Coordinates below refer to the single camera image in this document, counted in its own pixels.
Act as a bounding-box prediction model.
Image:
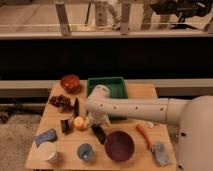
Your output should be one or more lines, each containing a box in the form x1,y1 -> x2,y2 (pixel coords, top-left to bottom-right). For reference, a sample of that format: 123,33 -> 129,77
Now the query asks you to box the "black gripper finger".
60,120 -> 70,133
72,98 -> 79,119

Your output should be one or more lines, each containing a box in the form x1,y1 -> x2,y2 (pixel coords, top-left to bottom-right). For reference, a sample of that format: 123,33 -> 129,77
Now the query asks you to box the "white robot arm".
85,85 -> 213,171

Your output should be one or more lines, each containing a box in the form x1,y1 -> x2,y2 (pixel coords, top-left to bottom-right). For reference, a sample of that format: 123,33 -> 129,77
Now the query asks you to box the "black eraser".
91,125 -> 106,144

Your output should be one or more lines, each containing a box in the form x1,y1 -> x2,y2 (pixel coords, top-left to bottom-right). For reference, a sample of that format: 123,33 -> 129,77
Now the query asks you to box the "yellow apple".
73,116 -> 89,131

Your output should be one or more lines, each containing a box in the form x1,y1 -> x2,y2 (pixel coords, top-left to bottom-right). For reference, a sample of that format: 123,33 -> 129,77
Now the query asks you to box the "dark red grape bunch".
49,95 -> 73,112

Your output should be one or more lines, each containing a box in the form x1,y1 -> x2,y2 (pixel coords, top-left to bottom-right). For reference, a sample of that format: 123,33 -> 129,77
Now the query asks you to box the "blue sponge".
35,129 -> 57,146

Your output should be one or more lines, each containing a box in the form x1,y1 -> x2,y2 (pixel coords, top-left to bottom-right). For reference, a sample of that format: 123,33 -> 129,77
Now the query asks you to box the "orange-brown bowl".
60,75 -> 80,92

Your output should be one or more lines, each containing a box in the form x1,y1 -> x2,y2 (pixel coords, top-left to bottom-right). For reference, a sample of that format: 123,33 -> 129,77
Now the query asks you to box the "small blue cup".
77,143 -> 93,161

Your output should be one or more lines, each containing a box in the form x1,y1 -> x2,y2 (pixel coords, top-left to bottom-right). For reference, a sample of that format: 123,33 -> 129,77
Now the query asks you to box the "white paper cup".
37,142 -> 58,164

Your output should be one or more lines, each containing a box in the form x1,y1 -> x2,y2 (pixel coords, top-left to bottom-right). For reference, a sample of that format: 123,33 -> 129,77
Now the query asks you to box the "green plastic tray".
86,77 -> 128,124

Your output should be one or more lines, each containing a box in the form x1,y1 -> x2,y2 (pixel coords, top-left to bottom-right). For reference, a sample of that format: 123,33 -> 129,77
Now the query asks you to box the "purple bowl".
104,131 -> 135,162

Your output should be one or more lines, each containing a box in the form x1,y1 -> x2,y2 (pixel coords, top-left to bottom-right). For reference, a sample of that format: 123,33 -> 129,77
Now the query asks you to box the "orange carrot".
136,124 -> 152,150

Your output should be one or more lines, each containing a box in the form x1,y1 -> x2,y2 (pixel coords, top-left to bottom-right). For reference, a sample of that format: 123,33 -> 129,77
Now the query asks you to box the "blue-grey cloth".
151,142 -> 171,167

